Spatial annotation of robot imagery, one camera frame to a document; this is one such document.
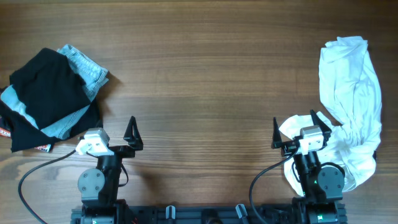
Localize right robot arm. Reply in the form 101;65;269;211
272;110;348;224

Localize black garment with red label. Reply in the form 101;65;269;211
1;98;100;152

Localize light blue denim jeans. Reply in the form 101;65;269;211
1;44;108;139

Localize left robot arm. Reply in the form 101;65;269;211
71;116;143;224

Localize black folded garment top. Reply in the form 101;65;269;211
1;48;91;129

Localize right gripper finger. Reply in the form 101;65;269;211
271;117;282;148
310;110;331;137

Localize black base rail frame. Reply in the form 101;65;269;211
70;203;346;224

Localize white t-shirt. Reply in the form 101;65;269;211
279;35;382;197

